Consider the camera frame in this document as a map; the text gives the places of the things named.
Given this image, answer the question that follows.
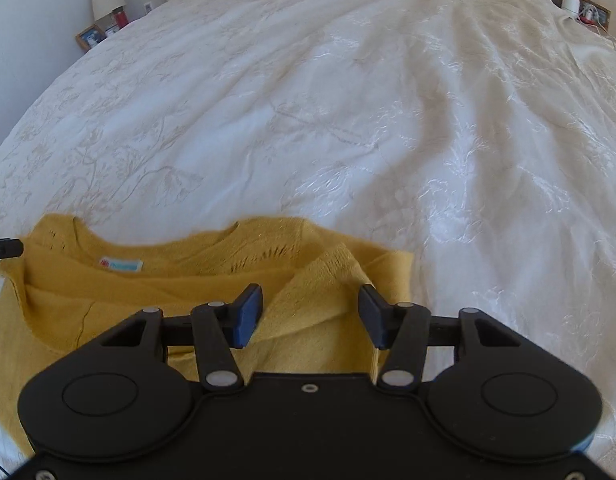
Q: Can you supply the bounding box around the white charging cable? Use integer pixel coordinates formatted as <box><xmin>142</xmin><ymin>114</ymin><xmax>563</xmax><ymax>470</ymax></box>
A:
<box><xmin>580</xmin><ymin>10</ymin><xmax>616</xmax><ymax>53</ymax></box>

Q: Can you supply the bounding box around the wooden photo frame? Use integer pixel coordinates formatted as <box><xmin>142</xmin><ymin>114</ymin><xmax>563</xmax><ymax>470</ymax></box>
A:
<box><xmin>578</xmin><ymin>0</ymin><xmax>613</xmax><ymax>31</ymax></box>
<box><xmin>76</xmin><ymin>24</ymin><xmax>107</xmax><ymax>52</ymax></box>

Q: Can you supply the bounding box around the yellow knit sweater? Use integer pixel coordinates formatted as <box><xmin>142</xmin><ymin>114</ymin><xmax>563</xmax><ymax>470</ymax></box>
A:
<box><xmin>0</xmin><ymin>214</ymin><xmax>415</xmax><ymax>458</ymax></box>

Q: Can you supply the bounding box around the white embroidered bedspread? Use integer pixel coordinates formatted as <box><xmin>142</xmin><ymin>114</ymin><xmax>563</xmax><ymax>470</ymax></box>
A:
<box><xmin>0</xmin><ymin>0</ymin><xmax>616</xmax><ymax>461</ymax></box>

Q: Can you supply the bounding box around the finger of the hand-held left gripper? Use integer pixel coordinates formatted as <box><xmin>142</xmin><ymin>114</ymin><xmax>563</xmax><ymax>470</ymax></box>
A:
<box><xmin>0</xmin><ymin>238</ymin><xmax>25</xmax><ymax>263</ymax></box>

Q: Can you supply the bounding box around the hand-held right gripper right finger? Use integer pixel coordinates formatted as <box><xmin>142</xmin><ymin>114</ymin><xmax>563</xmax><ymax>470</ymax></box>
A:
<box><xmin>358</xmin><ymin>284</ymin><xmax>522</xmax><ymax>393</ymax></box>

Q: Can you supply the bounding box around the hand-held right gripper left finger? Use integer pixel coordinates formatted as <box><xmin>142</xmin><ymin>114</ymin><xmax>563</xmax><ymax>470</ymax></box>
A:
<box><xmin>100</xmin><ymin>283</ymin><xmax>265</xmax><ymax>392</ymax></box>

